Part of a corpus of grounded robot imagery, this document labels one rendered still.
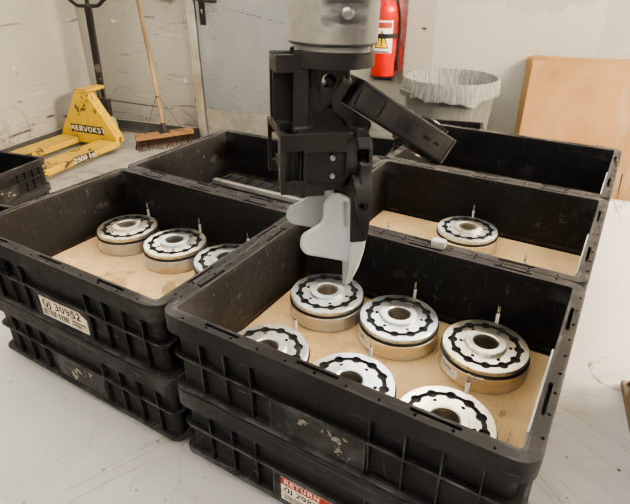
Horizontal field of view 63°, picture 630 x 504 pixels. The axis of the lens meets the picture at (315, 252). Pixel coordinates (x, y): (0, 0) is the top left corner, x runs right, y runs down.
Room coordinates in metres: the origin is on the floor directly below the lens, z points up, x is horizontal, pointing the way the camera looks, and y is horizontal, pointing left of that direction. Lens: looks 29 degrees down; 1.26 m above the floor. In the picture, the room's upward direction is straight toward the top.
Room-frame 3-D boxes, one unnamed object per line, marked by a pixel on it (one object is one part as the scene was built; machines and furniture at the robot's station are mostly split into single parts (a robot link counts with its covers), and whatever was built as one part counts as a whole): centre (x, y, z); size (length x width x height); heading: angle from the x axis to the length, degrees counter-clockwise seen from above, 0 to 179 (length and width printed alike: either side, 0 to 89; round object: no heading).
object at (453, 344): (0.49, -0.21, 0.86); 0.10 x 0.10 x 0.01
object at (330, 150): (0.45, -0.01, 1.14); 0.09 x 0.08 x 0.12; 103
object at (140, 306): (0.69, 0.27, 0.92); 0.40 x 0.30 x 0.02; 59
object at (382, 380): (0.42, -0.04, 0.86); 0.10 x 0.10 x 0.01
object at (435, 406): (0.37, -0.13, 0.86); 0.05 x 0.05 x 0.01
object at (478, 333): (0.49, -0.21, 0.86); 0.05 x 0.05 x 0.01
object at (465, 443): (0.49, -0.07, 0.92); 0.40 x 0.30 x 0.02; 59
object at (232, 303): (0.49, -0.07, 0.87); 0.40 x 0.30 x 0.11; 59
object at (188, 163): (0.95, 0.11, 0.87); 0.40 x 0.30 x 0.11; 59
